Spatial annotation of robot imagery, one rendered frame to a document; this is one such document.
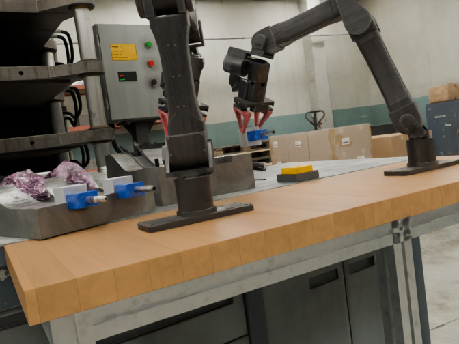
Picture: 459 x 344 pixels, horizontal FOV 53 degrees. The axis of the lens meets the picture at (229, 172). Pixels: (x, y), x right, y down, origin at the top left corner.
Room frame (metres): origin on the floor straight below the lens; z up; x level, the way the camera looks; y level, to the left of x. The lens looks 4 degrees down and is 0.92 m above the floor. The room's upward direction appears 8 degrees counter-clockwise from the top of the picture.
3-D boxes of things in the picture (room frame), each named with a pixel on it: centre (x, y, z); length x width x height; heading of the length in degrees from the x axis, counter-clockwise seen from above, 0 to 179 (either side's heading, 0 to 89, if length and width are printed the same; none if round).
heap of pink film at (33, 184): (1.05, 0.43, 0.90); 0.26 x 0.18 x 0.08; 49
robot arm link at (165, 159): (0.80, 0.07, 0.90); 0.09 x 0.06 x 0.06; 88
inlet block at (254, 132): (1.30, -0.10, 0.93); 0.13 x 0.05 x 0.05; 32
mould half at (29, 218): (1.04, 0.44, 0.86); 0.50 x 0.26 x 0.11; 49
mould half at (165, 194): (1.30, 0.18, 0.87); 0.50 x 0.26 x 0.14; 32
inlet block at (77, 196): (0.83, 0.27, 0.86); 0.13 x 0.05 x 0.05; 49
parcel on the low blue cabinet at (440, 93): (7.74, -3.77, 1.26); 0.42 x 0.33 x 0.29; 24
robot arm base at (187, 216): (0.79, 0.07, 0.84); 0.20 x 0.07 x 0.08; 119
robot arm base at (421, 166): (1.08, -0.46, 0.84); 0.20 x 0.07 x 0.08; 119
